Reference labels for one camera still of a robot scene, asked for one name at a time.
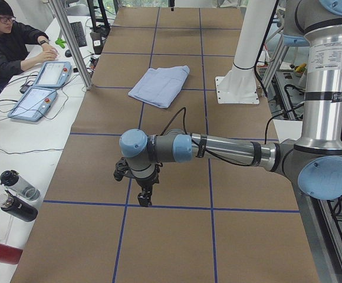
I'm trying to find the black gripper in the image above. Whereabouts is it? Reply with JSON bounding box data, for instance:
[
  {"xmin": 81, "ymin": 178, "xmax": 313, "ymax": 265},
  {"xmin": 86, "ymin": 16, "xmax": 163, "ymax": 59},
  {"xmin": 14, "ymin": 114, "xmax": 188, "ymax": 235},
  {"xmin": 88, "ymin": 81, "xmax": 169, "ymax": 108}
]
[{"xmin": 113, "ymin": 157, "xmax": 160, "ymax": 206}]

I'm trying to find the blue striped button shirt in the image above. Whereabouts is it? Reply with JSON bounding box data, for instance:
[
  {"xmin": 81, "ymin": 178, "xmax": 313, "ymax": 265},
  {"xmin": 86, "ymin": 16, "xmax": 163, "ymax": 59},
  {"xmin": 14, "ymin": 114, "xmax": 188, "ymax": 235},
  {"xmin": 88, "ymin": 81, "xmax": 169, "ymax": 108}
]
[{"xmin": 128, "ymin": 65, "xmax": 190, "ymax": 108}]

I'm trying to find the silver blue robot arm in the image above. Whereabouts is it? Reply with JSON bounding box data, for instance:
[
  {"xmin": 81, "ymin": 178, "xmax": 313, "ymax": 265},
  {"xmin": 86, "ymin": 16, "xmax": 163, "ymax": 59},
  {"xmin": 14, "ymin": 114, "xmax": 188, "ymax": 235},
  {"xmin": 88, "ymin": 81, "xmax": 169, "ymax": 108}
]
[{"xmin": 114, "ymin": 7, "xmax": 297, "ymax": 213}]

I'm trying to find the lower teach pendant tablet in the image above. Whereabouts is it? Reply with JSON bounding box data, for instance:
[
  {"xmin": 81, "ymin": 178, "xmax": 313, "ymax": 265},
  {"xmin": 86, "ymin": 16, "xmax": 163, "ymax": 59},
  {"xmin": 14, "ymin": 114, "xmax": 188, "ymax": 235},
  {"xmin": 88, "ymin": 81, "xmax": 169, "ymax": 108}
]
[{"xmin": 8, "ymin": 87, "xmax": 57, "ymax": 122}]

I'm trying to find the teach pendant tablet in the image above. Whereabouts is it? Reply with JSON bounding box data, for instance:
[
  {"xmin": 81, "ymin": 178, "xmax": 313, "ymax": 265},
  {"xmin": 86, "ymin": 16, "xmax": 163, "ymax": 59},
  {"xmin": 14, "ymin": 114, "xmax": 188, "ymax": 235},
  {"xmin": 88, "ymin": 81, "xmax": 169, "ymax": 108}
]
[
  {"xmin": 8, "ymin": 87, "xmax": 57, "ymax": 122},
  {"xmin": 33, "ymin": 61, "xmax": 73, "ymax": 88}
]

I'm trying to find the black water bottle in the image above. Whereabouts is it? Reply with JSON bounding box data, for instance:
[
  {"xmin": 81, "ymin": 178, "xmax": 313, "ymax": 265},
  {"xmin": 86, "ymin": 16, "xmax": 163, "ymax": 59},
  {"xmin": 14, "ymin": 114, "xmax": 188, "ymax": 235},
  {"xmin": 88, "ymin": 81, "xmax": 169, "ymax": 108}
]
[{"xmin": 0, "ymin": 191, "xmax": 38, "ymax": 222}]

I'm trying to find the clear black-capped water bottle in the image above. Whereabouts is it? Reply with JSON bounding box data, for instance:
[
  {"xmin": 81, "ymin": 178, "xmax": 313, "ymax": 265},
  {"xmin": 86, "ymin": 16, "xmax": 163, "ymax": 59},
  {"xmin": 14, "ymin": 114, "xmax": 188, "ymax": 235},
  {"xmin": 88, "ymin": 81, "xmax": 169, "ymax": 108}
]
[{"xmin": 0, "ymin": 170, "xmax": 40, "ymax": 201}]

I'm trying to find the upper teach pendant tablet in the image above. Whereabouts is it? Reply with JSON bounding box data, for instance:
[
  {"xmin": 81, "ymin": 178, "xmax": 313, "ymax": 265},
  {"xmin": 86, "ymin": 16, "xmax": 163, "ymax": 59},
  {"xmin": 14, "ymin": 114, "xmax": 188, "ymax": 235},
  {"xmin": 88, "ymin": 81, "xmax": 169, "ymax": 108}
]
[{"xmin": 33, "ymin": 61, "xmax": 73, "ymax": 88}]

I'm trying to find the black computer mouse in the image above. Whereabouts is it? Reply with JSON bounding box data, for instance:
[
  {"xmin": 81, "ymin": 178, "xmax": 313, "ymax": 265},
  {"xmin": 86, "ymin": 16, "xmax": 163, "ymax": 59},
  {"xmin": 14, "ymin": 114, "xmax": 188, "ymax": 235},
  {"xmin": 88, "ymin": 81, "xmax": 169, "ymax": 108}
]
[{"xmin": 64, "ymin": 50, "xmax": 72, "ymax": 58}]

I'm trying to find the black computer keyboard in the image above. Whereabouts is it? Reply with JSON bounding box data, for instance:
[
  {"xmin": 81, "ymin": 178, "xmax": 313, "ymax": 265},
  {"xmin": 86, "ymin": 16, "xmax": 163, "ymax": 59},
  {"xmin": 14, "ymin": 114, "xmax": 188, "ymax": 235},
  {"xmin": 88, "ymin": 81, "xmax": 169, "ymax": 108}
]
[{"xmin": 70, "ymin": 21, "xmax": 87, "ymax": 47}]

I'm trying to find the red water bottle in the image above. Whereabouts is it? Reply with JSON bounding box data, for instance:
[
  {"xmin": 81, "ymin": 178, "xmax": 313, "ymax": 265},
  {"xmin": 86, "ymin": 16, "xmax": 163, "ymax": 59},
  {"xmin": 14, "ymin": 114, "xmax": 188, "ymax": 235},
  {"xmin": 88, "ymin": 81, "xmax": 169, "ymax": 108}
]
[{"xmin": 0, "ymin": 243, "xmax": 23, "ymax": 265}]

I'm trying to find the white plastic chair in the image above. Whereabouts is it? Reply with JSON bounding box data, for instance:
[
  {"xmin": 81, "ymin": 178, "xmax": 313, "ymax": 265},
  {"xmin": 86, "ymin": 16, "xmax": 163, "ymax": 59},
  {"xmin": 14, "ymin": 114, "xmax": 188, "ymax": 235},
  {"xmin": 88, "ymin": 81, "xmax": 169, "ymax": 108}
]
[{"xmin": 273, "ymin": 120, "xmax": 302, "ymax": 143}]

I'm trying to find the seated person in black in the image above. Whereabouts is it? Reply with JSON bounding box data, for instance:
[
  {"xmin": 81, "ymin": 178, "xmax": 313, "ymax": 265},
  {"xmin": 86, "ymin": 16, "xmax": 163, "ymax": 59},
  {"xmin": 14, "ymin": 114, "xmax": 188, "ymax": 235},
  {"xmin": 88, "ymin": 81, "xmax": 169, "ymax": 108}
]
[{"xmin": 0, "ymin": 1, "xmax": 58, "ymax": 92}]

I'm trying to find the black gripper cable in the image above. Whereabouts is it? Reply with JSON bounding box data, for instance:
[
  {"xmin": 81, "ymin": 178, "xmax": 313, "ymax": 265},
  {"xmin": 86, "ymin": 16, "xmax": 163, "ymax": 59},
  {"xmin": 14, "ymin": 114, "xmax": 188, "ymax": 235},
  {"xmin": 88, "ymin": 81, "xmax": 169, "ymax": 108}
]
[{"xmin": 162, "ymin": 107, "xmax": 304, "ymax": 166}]

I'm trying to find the aluminium frame post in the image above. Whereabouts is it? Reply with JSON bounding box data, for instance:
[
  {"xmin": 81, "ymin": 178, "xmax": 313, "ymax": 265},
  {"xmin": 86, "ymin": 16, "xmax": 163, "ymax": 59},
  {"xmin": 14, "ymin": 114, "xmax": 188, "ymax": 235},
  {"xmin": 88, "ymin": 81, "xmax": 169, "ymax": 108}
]
[{"xmin": 49, "ymin": 0, "xmax": 93, "ymax": 90}]

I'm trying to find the black camera tripod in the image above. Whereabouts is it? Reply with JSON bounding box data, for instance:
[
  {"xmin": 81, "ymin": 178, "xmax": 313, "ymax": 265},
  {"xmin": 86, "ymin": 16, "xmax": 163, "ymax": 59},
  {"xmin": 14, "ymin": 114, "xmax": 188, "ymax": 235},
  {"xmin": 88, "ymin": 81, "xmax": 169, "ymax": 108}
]
[{"xmin": 87, "ymin": 0, "xmax": 111, "ymax": 55}]

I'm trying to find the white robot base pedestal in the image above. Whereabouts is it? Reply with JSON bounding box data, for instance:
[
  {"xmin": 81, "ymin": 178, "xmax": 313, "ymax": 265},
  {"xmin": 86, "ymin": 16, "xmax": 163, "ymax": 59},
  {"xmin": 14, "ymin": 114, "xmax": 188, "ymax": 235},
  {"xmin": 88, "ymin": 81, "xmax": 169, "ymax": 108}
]
[{"xmin": 215, "ymin": 0, "xmax": 278, "ymax": 104}]

